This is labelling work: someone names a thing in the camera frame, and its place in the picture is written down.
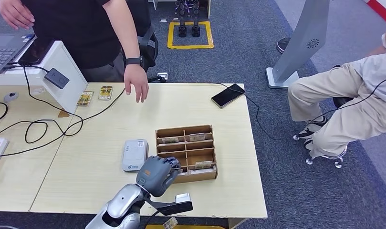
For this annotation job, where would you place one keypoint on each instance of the wooden card organizer box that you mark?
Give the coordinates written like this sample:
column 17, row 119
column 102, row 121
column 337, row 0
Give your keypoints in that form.
column 199, row 178

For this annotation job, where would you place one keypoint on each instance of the person's left hand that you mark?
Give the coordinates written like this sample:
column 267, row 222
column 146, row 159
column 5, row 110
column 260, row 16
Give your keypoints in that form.
column 136, row 80

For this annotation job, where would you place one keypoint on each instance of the small white floor box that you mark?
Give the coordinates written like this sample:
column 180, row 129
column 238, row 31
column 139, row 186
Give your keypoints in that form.
column 162, row 76

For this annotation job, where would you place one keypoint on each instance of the black office chair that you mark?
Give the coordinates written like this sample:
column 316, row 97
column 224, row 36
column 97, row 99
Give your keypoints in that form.
column 145, row 19

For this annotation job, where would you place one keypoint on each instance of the grey laptop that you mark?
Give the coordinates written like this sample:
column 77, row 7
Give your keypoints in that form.
column 3, row 50

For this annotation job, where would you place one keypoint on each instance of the yellow floor tape square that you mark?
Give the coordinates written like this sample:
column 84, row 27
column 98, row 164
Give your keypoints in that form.
column 170, row 38

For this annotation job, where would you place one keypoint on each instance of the black stool chrome base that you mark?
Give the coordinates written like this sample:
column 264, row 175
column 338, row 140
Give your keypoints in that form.
column 339, row 101

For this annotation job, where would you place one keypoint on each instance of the white frame stand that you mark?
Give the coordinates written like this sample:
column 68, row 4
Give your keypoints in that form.
column 209, row 9

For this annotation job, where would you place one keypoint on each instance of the black smartphone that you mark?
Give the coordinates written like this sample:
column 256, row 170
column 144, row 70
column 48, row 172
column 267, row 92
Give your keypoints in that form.
column 36, row 50
column 228, row 95

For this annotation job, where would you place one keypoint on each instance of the grey kiosk stand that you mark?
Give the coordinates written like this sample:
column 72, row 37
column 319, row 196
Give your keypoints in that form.
column 300, row 38

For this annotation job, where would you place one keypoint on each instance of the person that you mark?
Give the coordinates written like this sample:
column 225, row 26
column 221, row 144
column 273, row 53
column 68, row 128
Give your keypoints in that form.
column 338, row 88
column 69, row 31

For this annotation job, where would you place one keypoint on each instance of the black wristwatch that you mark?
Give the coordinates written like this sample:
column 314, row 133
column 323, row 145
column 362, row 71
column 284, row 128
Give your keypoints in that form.
column 134, row 61

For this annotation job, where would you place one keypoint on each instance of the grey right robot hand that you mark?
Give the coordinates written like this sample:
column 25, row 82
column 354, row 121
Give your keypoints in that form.
column 156, row 175

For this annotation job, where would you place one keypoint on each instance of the person's left forearm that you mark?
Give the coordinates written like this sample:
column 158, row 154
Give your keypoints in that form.
column 121, row 28

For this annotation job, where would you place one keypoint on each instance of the red floor tape strip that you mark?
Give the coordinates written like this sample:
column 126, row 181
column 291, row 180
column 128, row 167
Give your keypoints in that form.
column 382, row 11

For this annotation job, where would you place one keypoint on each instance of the grey round puck device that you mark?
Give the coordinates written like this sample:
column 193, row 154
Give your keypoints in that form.
column 11, row 97

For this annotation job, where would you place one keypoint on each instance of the brown tape patch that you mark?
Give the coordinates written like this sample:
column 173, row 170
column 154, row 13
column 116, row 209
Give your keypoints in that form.
column 63, row 113

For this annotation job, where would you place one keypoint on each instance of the small black box device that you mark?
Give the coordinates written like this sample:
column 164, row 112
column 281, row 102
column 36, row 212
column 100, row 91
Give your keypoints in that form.
column 57, row 78

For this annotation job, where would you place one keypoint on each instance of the black robot legs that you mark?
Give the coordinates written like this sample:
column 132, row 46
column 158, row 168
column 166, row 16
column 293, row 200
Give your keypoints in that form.
column 182, row 31

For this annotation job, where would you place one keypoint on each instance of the white riser box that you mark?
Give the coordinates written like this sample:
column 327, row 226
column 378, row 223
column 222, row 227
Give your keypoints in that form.
column 58, row 57

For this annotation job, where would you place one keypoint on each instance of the black round floor base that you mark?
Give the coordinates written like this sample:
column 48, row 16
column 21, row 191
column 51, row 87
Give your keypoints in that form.
column 282, row 45

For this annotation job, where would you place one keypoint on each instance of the grey white card reader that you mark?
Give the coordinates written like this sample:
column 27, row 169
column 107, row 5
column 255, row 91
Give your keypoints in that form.
column 135, row 153

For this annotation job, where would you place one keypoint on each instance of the white card stack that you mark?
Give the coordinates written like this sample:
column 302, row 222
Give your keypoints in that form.
column 202, row 171

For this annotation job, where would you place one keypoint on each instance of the person's right hand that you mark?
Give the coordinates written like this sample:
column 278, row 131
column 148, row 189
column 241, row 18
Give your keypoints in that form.
column 15, row 13

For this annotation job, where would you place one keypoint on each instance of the small printed card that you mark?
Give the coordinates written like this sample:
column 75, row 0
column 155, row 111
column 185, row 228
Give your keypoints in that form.
column 170, row 223

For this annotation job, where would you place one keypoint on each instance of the white black sneaker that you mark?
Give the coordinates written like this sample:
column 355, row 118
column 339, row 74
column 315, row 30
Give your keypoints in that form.
column 309, row 130
column 308, row 144

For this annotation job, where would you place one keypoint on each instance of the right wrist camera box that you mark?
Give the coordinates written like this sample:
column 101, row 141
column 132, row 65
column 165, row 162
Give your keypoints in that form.
column 182, row 198

